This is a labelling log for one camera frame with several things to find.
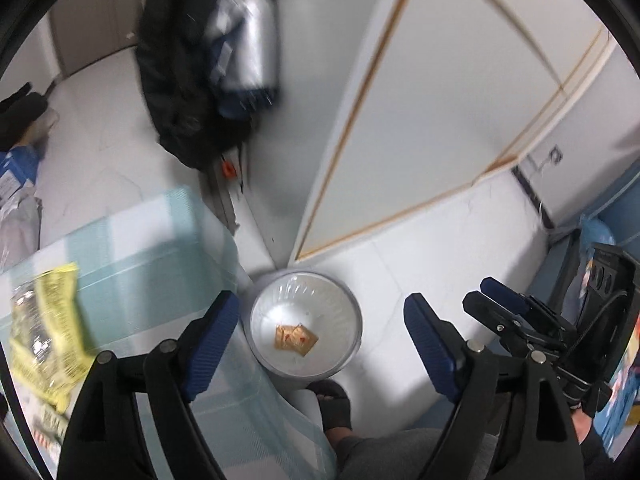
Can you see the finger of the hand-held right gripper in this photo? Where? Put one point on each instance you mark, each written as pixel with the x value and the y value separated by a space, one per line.
pixel 505 292
pixel 492 317

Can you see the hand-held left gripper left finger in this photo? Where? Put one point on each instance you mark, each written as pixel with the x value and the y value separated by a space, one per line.
pixel 210 342

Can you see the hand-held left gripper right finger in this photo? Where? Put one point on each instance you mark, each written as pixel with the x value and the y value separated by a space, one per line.
pixel 430 347

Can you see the white round trash bin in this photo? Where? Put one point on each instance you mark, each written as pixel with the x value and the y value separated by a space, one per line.
pixel 300 305

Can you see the yellow snack bag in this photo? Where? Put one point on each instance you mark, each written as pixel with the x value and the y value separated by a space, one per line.
pixel 55 310

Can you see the person's right forearm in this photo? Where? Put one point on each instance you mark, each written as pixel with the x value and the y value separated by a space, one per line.
pixel 592 447

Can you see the orange sauce packet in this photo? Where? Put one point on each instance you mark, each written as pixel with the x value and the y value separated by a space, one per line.
pixel 285 337
pixel 306 341

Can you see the blue plastic bag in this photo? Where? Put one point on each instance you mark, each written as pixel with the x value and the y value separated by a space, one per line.
pixel 597 235

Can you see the blue printed cloth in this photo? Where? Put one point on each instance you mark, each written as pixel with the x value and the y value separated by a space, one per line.
pixel 625 390

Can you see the teal checked tablecloth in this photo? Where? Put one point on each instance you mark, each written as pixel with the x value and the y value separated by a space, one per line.
pixel 150 260

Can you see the person's foot in black slipper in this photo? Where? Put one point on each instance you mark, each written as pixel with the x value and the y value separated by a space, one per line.
pixel 332 402

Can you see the small orange object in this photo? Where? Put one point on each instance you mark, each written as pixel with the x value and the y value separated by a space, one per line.
pixel 228 169

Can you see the white printed packet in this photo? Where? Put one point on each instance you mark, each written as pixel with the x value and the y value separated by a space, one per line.
pixel 50 432

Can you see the white gold-trimmed wardrobe door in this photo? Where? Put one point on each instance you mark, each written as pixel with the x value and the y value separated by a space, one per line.
pixel 450 100

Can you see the grey plastic mailer bag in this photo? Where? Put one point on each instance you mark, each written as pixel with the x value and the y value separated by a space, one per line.
pixel 17 232

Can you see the black jacket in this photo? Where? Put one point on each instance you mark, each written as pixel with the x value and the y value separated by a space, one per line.
pixel 175 75

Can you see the pile of black clothes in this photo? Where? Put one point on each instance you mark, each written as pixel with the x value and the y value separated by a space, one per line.
pixel 20 110

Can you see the silver blue jacket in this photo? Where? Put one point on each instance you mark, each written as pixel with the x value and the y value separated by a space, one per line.
pixel 247 35

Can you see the room door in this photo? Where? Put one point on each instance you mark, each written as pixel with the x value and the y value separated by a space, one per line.
pixel 95 15

